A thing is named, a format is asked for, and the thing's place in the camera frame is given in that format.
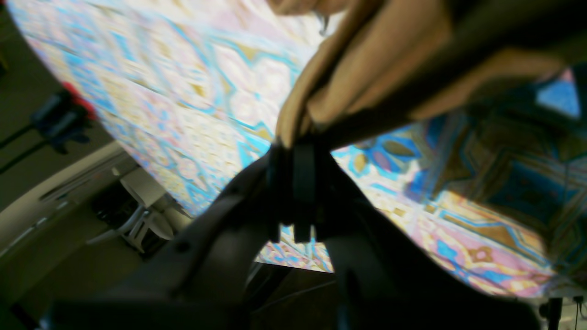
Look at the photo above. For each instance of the brown t-shirt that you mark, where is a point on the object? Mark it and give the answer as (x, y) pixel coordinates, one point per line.
(393, 62)

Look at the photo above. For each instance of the black orange clamp left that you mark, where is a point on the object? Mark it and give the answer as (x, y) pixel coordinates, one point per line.
(65, 117)

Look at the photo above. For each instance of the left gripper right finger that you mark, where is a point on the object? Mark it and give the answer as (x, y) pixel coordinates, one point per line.
(386, 280)

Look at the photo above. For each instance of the patterned tablecloth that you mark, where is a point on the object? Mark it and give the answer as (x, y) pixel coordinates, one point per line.
(191, 89)

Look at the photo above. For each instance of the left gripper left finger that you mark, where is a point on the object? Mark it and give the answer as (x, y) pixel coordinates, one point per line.
(197, 281)

